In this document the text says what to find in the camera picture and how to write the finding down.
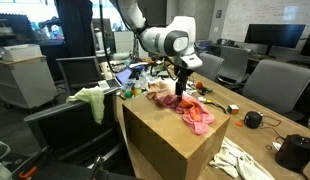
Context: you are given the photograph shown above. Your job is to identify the whiteboard with writing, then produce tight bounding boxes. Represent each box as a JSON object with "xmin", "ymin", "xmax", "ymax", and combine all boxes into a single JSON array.
[{"xmin": 221, "ymin": 0, "xmax": 310, "ymax": 44}]

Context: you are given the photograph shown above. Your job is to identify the white paper stack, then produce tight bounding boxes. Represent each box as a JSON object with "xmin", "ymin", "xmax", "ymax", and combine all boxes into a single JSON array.
[{"xmin": 184, "ymin": 79, "xmax": 198, "ymax": 96}]

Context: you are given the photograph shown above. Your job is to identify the black cylindrical device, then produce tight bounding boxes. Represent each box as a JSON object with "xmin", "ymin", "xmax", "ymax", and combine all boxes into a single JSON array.
[{"xmin": 274, "ymin": 134, "xmax": 310, "ymax": 174}]

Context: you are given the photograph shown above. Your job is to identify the peach white cloth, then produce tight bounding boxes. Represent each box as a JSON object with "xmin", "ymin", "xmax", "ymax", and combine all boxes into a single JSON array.
[{"xmin": 145, "ymin": 79, "xmax": 178, "ymax": 101}]

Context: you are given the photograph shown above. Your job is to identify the black round speaker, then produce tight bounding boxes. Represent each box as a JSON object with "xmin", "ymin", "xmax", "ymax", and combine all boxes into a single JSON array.
[{"xmin": 243, "ymin": 111, "xmax": 264, "ymax": 130}]

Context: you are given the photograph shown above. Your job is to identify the orange black clamp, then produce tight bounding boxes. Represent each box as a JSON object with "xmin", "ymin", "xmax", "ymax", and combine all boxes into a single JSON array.
[{"xmin": 17, "ymin": 165, "xmax": 39, "ymax": 180}]

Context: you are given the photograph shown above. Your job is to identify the yellow black hand tool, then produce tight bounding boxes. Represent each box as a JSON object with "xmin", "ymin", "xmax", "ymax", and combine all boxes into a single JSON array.
[{"xmin": 197, "ymin": 96, "xmax": 228, "ymax": 115}]

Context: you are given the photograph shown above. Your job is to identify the white crumpled cloth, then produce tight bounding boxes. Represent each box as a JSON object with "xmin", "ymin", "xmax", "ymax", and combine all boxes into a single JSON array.
[{"xmin": 209, "ymin": 136, "xmax": 276, "ymax": 180}]

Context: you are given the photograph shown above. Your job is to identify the spray bottle yellow liquid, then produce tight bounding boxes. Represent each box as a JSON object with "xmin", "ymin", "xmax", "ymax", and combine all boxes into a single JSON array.
[{"xmin": 134, "ymin": 79, "xmax": 144, "ymax": 98}]

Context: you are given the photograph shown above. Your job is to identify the clear plastic bags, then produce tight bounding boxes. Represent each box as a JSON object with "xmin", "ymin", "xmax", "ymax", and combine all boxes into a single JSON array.
[{"xmin": 138, "ymin": 68, "xmax": 160, "ymax": 88}]

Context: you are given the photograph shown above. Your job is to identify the green black toy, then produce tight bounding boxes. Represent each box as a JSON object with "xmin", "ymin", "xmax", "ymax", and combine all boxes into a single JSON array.
[{"xmin": 198, "ymin": 85, "xmax": 214, "ymax": 97}]

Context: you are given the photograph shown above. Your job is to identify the blue bag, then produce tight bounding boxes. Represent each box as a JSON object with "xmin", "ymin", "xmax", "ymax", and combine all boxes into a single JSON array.
[{"xmin": 131, "ymin": 63, "xmax": 149, "ymax": 73}]

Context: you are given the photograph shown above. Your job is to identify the grey conference chair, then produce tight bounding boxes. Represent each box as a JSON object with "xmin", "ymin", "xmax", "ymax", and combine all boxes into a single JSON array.
[
  {"xmin": 194, "ymin": 53, "xmax": 225, "ymax": 83},
  {"xmin": 242, "ymin": 59, "xmax": 310, "ymax": 123},
  {"xmin": 216, "ymin": 45, "xmax": 250, "ymax": 90}
]

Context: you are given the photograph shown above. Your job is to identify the large black monitor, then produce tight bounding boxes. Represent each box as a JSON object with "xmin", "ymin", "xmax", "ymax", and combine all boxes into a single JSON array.
[{"xmin": 244, "ymin": 23, "xmax": 307, "ymax": 56}]

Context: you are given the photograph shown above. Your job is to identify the grey black office chair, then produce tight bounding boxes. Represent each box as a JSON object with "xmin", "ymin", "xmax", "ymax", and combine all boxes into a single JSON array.
[{"xmin": 24, "ymin": 87, "xmax": 127, "ymax": 171}]

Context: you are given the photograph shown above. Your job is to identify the black mesh chair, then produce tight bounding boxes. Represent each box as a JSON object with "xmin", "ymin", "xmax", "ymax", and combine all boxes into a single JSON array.
[{"xmin": 56, "ymin": 55, "xmax": 103, "ymax": 100}]

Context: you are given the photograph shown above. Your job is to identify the white cabinet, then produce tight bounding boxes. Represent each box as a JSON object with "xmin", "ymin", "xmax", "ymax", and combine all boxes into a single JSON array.
[{"xmin": 113, "ymin": 30, "xmax": 135, "ymax": 54}]

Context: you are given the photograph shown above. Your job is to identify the rubiks cube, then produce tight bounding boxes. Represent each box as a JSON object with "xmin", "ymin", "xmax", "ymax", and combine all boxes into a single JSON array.
[{"xmin": 227, "ymin": 104, "xmax": 240, "ymax": 116}]

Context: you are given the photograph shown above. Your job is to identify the white plastic bin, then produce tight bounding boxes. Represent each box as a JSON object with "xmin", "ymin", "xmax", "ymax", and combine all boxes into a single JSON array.
[{"xmin": 0, "ymin": 43, "xmax": 43, "ymax": 63}]

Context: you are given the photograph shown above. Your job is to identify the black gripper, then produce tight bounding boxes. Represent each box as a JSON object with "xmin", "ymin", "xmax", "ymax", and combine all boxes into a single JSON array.
[{"xmin": 174, "ymin": 68, "xmax": 190, "ymax": 101}]

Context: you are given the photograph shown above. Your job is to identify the pink shirt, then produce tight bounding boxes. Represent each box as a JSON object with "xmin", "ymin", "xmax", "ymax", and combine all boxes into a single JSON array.
[{"xmin": 155, "ymin": 93, "xmax": 216, "ymax": 136}]

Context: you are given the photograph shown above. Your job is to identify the brown cardboard box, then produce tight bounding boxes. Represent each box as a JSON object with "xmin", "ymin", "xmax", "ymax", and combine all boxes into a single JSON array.
[{"xmin": 122, "ymin": 94, "xmax": 231, "ymax": 180}]

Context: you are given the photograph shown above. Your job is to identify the thin black speaker cable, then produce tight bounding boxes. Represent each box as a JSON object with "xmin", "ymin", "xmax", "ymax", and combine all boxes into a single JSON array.
[{"xmin": 260, "ymin": 114, "xmax": 287, "ymax": 141}]

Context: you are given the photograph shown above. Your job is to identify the dark door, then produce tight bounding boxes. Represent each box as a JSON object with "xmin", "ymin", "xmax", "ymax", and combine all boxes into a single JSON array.
[{"xmin": 146, "ymin": 0, "xmax": 168, "ymax": 26}]

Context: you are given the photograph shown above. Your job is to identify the light green towel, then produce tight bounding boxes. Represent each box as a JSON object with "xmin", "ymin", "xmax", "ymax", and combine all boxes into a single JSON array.
[{"xmin": 65, "ymin": 85, "xmax": 106, "ymax": 125}]

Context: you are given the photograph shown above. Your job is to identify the silver open laptop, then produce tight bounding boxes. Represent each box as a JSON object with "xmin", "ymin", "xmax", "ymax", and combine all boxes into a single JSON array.
[{"xmin": 97, "ymin": 66, "xmax": 134, "ymax": 92}]

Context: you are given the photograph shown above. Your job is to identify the grey rolling cabinet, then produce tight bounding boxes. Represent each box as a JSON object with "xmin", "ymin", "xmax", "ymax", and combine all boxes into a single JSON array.
[{"xmin": 0, "ymin": 56, "xmax": 59, "ymax": 111}]

